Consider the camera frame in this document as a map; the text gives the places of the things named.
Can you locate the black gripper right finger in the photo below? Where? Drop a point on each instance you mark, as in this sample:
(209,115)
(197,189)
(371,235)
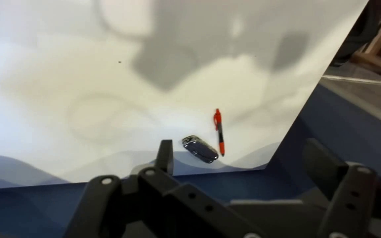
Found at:
(349,198)

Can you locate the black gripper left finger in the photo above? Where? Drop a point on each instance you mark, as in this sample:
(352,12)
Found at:
(155,206)

